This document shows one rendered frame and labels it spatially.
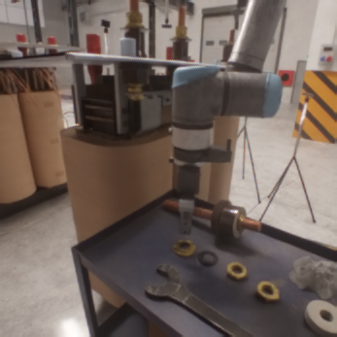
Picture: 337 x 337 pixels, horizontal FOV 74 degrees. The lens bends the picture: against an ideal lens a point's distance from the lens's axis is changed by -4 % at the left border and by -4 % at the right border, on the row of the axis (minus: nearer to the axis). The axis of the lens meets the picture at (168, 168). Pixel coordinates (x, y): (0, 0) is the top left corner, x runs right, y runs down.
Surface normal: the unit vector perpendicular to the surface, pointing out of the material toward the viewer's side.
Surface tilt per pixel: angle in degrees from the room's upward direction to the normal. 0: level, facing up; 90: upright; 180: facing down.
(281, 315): 0
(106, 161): 90
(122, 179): 90
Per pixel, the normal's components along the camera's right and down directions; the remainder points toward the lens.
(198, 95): -0.06, 0.40
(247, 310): 0.02, -0.92
